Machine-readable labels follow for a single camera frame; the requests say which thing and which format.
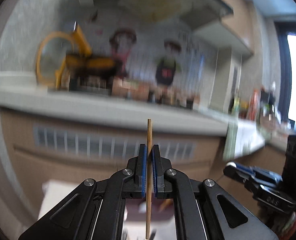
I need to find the small white-handled steel scoop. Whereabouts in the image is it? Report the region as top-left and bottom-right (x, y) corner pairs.
(226, 161), (237, 168)

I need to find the yellow-handled black wok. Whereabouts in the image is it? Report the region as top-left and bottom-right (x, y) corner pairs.
(55, 22), (122, 90)

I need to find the wooden chopstick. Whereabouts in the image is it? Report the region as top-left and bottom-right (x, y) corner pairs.
(145, 119), (153, 239)

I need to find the grey ventilation grille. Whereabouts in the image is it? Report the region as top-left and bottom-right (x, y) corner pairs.
(33, 125), (196, 161)

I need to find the cartoon couple wall sticker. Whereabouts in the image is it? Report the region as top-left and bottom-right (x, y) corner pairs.
(109, 27), (206, 86)

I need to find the green checked tea towel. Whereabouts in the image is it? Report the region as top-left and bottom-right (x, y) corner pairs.
(222, 119), (265, 161)

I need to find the yellow-rimmed glass lid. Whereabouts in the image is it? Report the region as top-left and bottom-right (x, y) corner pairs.
(35, 31), (75, 88)

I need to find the red-filled plastic bottle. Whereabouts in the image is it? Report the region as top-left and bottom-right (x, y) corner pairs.
(247, 89), (259, 121)

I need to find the white tablecloth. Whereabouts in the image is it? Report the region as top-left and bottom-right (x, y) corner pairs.
(39, 180), (177, 239)

